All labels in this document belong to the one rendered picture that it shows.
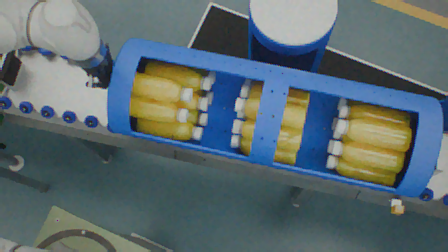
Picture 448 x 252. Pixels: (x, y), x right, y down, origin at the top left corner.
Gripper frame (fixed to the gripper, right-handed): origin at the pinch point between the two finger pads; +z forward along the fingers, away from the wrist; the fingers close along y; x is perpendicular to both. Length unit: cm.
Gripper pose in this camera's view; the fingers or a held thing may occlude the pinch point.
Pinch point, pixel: (110, 82)
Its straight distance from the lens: 143.3
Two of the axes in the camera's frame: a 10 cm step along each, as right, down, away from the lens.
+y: -2.3, 9.4, -2.5
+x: 9.7, 2.1, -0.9
